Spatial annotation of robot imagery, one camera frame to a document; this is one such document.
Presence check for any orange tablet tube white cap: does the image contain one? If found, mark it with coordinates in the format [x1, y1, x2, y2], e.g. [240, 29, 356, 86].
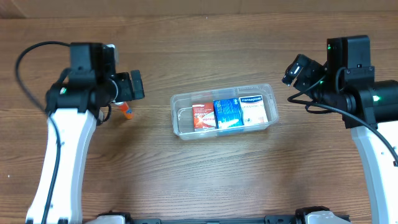
[115, 102, 134, 119]

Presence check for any clear plastic container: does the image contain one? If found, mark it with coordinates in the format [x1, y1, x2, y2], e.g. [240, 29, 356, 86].
[170, 83, 279, 140]

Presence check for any white blue plaster box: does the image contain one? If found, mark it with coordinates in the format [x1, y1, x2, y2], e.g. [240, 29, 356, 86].
[239, 95, 268, 126]

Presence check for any red medicine box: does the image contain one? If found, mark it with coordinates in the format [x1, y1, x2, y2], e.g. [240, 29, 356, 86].
[192, 103, 216, 131]

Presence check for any blue medicine box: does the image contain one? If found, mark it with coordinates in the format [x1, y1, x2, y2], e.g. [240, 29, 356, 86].
[213, 98, 243, 129]

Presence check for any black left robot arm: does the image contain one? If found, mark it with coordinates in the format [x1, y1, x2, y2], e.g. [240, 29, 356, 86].
[15, 42, 145, 223]

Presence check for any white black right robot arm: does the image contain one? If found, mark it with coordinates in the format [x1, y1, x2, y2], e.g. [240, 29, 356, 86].
[282, 35, 397, 223]

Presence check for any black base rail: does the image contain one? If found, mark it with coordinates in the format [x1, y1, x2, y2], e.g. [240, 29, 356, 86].
[83, 211, 352, 224]

